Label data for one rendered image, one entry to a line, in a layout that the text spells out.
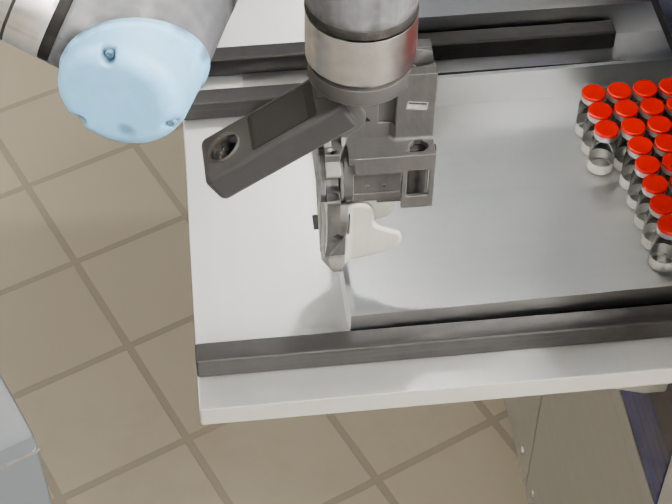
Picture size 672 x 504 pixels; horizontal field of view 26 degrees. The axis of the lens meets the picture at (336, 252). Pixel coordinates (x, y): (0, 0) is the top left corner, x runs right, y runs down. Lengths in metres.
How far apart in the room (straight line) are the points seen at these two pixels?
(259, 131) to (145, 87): 0.23
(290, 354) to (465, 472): 1.05
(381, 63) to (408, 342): 0.24
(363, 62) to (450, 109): 0.36
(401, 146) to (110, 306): 1.34
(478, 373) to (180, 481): 1.05
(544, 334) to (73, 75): 0.45
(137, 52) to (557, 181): 0.54
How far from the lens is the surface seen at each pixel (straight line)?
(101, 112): 0.83
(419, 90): 0.99
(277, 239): 1.19
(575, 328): 1.11
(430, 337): 1.10
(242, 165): 1.01
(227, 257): 1.18
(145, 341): 2.26
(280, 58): 1.32
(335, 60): 0.95
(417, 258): 1.17
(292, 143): 1.00
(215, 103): 1.28
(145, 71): 0.80
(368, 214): 1.06
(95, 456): 2.14
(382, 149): 1.01
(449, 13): 1.35
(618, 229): 1.21
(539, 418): 1.85
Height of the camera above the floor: 1.75
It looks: 48 degrees down
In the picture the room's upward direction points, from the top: straight up
